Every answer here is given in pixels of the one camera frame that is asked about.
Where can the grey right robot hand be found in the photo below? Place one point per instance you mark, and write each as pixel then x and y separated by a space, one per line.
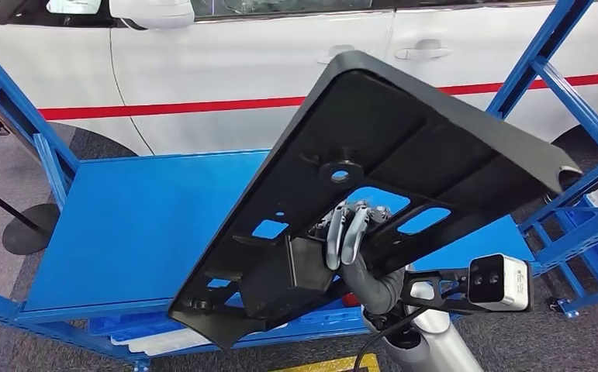
pixel 352 236

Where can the black plastic panel part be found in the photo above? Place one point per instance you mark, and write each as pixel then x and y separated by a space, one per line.
pixel 381 128

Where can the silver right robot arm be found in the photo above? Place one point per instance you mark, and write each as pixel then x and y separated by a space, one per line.
pixel 442 349

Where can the blue metal shelf rack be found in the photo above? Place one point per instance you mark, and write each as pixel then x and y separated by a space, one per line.
pixel 124 231
pixel 596 297

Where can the red item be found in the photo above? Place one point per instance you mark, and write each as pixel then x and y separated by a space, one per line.
pixel 350 300

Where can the white car with red stripe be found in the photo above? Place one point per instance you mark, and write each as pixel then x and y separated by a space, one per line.
pixel 201 67

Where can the black stanchion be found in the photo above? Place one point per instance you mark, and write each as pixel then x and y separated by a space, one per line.
pixel 31 236

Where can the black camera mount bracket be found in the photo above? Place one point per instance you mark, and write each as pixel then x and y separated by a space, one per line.
pixel 447 307

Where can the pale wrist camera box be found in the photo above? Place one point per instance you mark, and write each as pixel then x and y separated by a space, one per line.
pixel 509 282

